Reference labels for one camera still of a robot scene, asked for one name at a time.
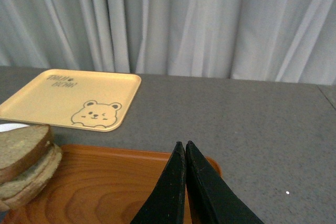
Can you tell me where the grey curtain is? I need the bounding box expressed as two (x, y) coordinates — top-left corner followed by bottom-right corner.
(1, 0), (335, 84)

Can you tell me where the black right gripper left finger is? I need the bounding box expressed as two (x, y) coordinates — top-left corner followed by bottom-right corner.
(131, 142), (186, 224)

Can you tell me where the white round plate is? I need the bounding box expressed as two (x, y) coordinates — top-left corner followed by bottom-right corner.
(0, 123), (28, 132)

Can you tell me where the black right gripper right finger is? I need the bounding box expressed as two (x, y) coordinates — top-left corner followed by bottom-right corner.
(186, 141), (262, 223)

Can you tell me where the yellow bear tray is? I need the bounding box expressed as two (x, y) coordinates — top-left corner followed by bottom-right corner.
(1, 69), (141, 132)

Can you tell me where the bread slice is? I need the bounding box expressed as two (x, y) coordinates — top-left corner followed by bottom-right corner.
(1, 144), (62, 211)
(1, 125), (54, 183)

